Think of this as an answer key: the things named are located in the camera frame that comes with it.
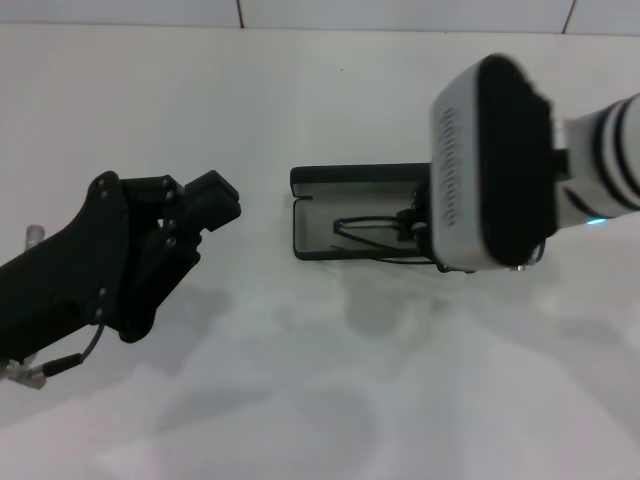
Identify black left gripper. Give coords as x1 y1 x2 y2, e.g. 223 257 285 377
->
0 171 202 362

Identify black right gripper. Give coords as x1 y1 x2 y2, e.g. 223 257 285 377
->
395 178 476 275

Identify black thin-framed glasses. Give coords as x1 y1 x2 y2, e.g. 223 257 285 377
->
329 212 436 266

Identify black glasses case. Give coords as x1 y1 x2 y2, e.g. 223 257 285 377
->
289 162 436 266

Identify left gripper silver connector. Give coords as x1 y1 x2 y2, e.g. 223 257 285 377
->
24 224 47 252

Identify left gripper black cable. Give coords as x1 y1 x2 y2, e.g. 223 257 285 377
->
0 324 106 391

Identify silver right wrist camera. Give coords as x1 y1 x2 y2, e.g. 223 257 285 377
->
429 53 569 274

